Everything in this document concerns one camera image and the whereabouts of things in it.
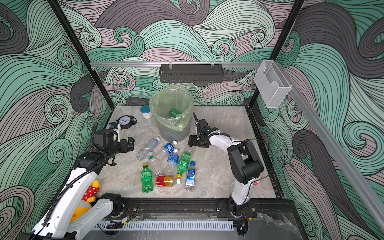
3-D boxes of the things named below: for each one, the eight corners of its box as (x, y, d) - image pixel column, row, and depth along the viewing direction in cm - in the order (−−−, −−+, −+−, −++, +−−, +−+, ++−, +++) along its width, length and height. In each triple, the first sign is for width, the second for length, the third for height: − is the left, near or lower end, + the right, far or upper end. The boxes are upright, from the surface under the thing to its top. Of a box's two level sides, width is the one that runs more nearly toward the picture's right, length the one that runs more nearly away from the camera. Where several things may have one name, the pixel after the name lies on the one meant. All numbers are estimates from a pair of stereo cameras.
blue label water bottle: (185, 190, 81) (185, 187, 77) (188, 163, 91) (188, 159, 87) (194, 191, 80) (194, 188, 77) (196, 163, 90) (196, 160, 87)
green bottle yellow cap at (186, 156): (173, 176, 85) (172, 173, 81) (183, 153, 95) (183, 149, 91) (181, 180, 84) (181, 177, 80) (191, 156, 94) (191, 152, 90)
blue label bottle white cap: (155, 157, 93) (153, 153, 89) (173, 142, 101) (172, 137, 97) (161, 163, 91) (160, 159, 86) (179, 147, 98) (179, 143, 94)
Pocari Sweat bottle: (165, 175, 86) (164, 171, 82) (171, 151, 96) (170, 147, 92) (176, 176, 86) (175, 173, 81) (180, 152, 96) (180, 148, 92)
